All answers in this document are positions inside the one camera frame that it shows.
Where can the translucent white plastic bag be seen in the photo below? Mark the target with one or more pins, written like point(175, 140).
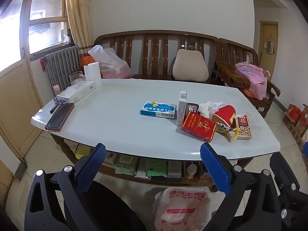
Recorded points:
point(108, 62)

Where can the wooden armchair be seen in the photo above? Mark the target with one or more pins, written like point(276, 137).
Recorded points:
point(231, 53)

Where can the red cloth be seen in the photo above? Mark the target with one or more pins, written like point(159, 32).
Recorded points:
point(43, 64)

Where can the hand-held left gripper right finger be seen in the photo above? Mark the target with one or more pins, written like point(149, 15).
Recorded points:
point(216, 170)

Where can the red smartphone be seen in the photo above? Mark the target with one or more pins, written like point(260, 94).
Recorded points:
point(59, 118)

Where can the stack of cardboard boxes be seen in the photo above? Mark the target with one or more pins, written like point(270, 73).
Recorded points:
point(294, 120)

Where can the dark flat book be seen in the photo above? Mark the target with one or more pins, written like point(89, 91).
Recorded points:
point(166, 179)

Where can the pale green wipes pack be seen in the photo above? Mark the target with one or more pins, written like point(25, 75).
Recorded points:
point(124, 166)

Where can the white pill bottle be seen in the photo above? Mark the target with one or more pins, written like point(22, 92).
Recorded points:
point(191, 170)

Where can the small blue box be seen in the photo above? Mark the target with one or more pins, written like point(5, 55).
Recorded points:
point(56, 99)

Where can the beige cushion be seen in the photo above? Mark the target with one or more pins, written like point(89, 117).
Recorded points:
point(190, 66)

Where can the blue medicine box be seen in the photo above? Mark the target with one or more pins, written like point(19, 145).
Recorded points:
point(157, 109)

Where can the white-topped wooden coffee table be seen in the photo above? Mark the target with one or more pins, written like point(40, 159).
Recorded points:
point(115, 127)

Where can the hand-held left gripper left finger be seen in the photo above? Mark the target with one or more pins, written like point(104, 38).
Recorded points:
point(96, 163)

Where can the red cigarette box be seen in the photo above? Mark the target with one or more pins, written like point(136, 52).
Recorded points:
point(198, 126)

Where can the pink plastic bag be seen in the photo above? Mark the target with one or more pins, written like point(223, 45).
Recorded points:
point(252, 79)

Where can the yellow door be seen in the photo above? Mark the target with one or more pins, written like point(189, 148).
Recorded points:
point(264, 33)

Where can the red paper cup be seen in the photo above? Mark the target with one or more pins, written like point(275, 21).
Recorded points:
point(225, 114)

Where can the wooden framed window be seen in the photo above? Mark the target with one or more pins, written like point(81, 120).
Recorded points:
point(45, 36)

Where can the white red-printed plastic bag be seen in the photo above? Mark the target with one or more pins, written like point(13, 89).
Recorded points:
point(182, 211)

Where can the grey radiator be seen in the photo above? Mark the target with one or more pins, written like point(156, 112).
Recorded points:
point(62, 65)

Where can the white rectangular box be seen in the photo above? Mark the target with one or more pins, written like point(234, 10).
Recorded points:
point(174, 168)

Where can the small beige bottle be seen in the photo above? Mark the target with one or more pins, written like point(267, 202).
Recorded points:
point(56, 90)

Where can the green tissue pack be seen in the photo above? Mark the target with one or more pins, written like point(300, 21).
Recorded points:
point(156, 167)

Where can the tall white carton box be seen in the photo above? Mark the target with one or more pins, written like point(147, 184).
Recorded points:
point(181, 110)

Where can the yellow container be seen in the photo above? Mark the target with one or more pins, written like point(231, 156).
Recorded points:
point(81, 150)

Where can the crumpled snack wrapper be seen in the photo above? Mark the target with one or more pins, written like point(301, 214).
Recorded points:
point(223, 128)

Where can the hanger with cloth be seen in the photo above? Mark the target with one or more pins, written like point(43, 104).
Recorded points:
point(270, 47)

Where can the small white bag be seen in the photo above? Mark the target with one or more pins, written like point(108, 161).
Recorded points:
point(67, 39)

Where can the crumpled white tissue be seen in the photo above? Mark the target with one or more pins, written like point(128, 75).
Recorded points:
point(205, 109)

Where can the gold nut snack box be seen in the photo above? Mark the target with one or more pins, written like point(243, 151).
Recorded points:
point(243, 127)

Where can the glass mug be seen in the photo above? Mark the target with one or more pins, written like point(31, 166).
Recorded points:
point(75, 78)

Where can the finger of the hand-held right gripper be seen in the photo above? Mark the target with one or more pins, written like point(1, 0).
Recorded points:
point(306, 148)
point(285, 173)

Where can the long white box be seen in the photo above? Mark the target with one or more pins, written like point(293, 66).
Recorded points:
point(77, 91)

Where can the dark cigarette box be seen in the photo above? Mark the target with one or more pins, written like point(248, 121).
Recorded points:
point(192, 107)

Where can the wooden slatted sofa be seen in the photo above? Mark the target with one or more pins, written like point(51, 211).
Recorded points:
point(154, 50)

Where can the black pen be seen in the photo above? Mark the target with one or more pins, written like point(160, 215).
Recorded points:
point(54, 108)

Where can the white paper towel roll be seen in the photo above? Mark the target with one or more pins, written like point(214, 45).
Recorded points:
point(92, 73)

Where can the yellow patterned curtain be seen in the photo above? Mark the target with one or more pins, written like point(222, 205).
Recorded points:
point(78, 16)

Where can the orange container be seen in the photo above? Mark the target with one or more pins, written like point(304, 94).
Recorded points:
point(86, 61)

